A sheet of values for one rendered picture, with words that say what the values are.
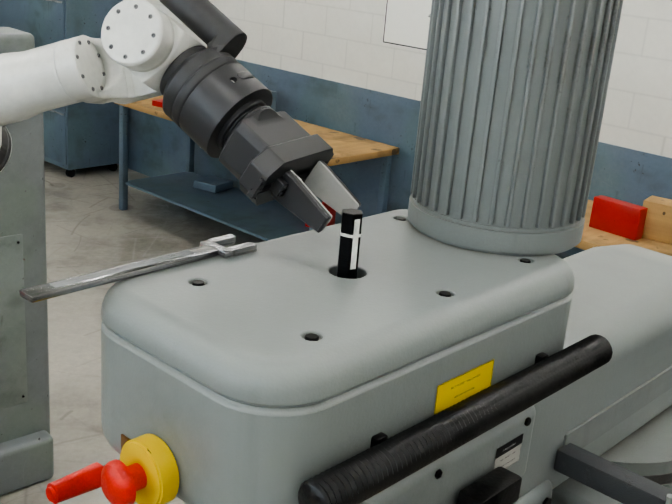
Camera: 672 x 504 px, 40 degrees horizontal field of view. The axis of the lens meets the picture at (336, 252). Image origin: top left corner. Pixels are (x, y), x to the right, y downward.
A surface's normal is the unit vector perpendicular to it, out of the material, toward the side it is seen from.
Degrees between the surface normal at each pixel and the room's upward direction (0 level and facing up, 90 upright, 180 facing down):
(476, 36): 90
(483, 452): 90
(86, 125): 90
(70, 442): 0
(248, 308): 0
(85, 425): 0
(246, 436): 90
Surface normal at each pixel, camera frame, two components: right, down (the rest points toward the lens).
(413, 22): -0.68, 0.18
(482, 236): -0.31, 0.29
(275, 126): 0.51, -0.70
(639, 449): 0.08, -0.94
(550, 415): 0.72, 0.28
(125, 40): -0.26, -0.04
